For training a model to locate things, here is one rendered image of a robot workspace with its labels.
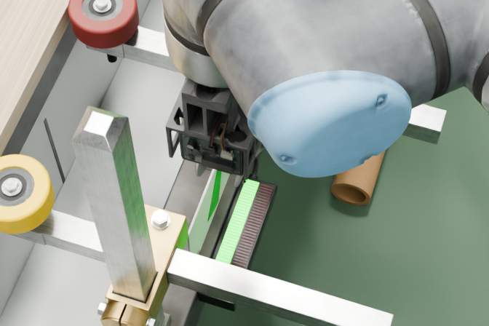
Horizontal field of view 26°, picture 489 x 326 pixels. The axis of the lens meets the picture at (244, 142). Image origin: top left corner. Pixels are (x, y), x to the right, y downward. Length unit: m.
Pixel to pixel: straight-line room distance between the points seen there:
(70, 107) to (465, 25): 0.81
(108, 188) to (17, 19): 0.41
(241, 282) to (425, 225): 1.03
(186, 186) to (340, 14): 0.72
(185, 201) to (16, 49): 0.29
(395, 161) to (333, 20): 1.54
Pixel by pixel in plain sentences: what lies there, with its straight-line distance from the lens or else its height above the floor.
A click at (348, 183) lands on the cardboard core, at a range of 2.05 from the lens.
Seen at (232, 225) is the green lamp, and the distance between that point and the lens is 1.31.
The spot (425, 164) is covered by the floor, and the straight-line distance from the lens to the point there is 2.18.
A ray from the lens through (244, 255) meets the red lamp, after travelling 1.30.
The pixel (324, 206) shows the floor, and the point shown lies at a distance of 2.11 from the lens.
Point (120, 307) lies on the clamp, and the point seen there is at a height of 0.85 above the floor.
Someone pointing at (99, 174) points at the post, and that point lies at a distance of 0.88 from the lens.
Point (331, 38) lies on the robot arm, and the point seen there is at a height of 1.37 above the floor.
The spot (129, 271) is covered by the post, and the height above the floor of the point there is 0.93.
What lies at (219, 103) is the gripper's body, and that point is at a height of 1.21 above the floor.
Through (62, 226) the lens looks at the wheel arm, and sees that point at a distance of 1.17.
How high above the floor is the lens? 1.88
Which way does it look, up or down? 60 degrees down
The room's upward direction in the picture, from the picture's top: straight up
